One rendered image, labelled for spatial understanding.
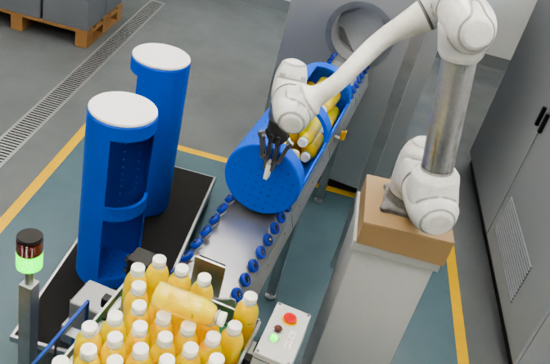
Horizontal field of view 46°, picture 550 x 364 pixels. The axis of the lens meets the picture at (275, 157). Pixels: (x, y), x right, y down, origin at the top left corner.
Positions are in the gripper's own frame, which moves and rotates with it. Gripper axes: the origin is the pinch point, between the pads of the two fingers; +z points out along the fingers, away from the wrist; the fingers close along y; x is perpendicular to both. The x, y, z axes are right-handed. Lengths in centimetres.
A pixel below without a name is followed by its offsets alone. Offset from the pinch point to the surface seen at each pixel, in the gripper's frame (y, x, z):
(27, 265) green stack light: -31, -84, -3
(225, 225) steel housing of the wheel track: -8.2, -8.2, 23.6
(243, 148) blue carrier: -11.1, 2.0, -3.0
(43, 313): -77, -18, 101
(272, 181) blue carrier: 1.9, 2.8, 5.6
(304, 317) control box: 34, -51, 6
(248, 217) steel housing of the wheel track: -3.1, 0.9, 23.7
